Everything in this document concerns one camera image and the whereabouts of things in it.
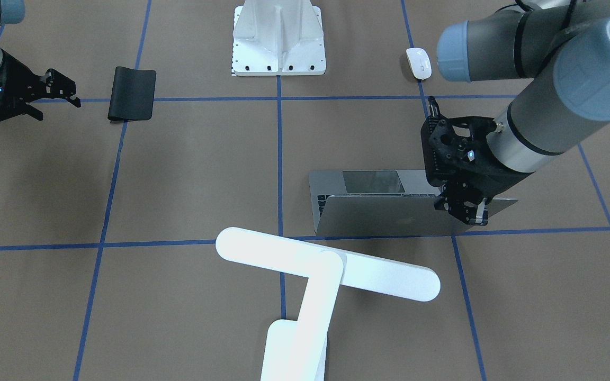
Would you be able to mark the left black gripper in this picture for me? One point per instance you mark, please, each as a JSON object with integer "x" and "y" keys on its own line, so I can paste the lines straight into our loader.
{"x": 490, "y": 179}

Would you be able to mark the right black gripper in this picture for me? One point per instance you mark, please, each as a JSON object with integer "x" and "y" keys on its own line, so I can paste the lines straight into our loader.
{"x": 20, "y": 83}

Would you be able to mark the grey laptop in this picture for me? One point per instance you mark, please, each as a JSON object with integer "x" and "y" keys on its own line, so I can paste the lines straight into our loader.
{"x": 377, "y": 203}

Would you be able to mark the black mouse pad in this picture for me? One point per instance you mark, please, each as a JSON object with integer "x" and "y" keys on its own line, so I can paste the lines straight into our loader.
{"x": 132, "y": 96}

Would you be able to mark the white wireless mouse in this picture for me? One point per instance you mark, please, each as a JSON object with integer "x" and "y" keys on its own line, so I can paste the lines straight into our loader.
{"x": 419, "y": 63}

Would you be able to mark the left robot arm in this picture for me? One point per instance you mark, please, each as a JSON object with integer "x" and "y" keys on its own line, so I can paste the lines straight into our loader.
{"x": 565, "y": 53}

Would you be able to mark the white desk lamp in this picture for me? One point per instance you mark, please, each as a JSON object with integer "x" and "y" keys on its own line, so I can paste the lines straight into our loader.
{"x": 296, "y": 349}

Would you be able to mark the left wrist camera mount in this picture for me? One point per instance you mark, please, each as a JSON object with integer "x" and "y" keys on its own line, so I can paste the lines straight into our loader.
{"x": 461, "y": 137}

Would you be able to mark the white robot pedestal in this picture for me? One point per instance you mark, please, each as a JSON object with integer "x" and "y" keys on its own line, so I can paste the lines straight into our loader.
{"x": 278, "y": 38}

